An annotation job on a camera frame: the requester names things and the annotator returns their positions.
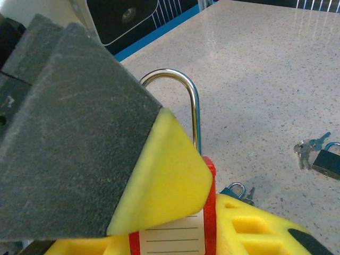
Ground red safety padlock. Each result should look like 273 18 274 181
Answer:
129 68 218 255

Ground aluminium corner post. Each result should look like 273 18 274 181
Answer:
68 0 104 46

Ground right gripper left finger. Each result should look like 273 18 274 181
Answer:
0 13 216 243

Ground small black padlock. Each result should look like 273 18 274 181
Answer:
311 141 340 181

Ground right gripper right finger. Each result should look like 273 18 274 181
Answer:
43 193 336 255

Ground small blue padlock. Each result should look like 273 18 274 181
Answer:
219 181 247 199

